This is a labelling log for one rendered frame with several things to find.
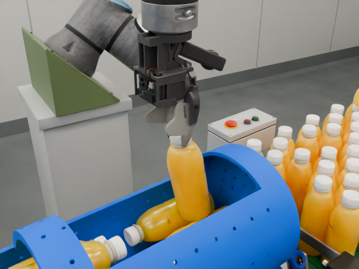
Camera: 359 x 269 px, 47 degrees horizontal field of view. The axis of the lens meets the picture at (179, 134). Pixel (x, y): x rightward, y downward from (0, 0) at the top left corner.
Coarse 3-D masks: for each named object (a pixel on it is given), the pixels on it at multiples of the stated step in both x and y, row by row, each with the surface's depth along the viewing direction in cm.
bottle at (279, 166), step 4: (268, 160) 107; (272, 164) 106; (276, 164) 105; (280, 164) 107; (276, 168) 106; (280, 168) 106; (284, 168) 107; (280, 172) 106; (284, 172) 107; (284, 176) 107
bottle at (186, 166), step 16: (192, 144) 77; (176, 160) 77; (192, 160) 77; (176, 176) 78; (192, 176) 78; (176, 192) 82; (192, 192) 80; (208, 192) 85; (192, 208) 83; (208, 208) 85
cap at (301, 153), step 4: (300, 148) 108; (304, 148) 108; (296, 152) 107; (300, 152) 107; (304, 152) 107; (308, 152) 106; (296, 156) 107; (300, 156) 106; (304, 156) 105; (308, 156) 106; (300, 160) 106; (304, 160) 106
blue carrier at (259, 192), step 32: (224, 160) 92; (256, 160) 81; (160, 192) 92; (224, 192) 96; (256, 192) 76; (288, 192) 79; (32, 224) 67; (64, 224) 64; (96, 224) 84; (128, 224) 89; (224, 224) 70; (256, 224) 73; (288, 224) 78; (0, 256) 72; (32, 256) 77; (64, 256) 59; (128, 256) 89; (160, 256) 63; (192, 256) 66; (224, 256) 69; (256, 256) 73; (288, 256) 82
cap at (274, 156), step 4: (268, 152) 107; (272, 152) 107; (276, 152) 107; (280, 152) 106; (268, 156) 106; (272, 156) 105; (276, 156) 105; (280, 156) 105; (272, 160) 105; (276, 160) 105; (280, 160) 105
